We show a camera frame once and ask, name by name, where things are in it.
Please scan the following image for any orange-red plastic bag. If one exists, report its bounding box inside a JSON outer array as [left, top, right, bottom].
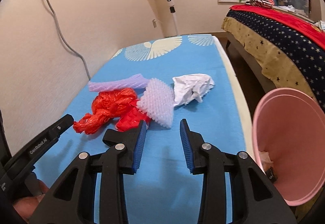
[[73, 88, 138, 135]]

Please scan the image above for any white paper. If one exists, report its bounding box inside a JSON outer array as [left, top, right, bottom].
[[172, 73, 215, 107]]

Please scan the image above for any pink trash bin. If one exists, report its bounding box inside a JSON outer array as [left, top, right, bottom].
[[252, 88, 324, 206]]

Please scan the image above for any left hand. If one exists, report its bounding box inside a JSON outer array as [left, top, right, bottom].
[[13, 180, 49, 223]]

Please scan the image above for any blue mattress sheet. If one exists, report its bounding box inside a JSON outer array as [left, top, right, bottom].
[[32, 33, 249, 224]]

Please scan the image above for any red plastic wrapper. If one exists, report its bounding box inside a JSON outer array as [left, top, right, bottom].
[[115, 107, 151, 132]]

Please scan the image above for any purple foam net sleeve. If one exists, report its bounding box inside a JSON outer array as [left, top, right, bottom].
[[88, 74, 149, 92]]

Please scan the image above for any star pattern bed blanket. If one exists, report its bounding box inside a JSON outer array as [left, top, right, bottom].
[[222, 10, 324, 108]]

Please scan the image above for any red bed blanket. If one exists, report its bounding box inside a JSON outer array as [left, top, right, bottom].
[[230, 4, 324, 50]]

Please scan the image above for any zebra striped cloth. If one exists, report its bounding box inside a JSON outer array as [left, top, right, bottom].
[[245, 0, 274, 9]]

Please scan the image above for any grey wall cable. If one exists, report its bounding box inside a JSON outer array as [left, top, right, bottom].
[[37, 0, 92, 81]]

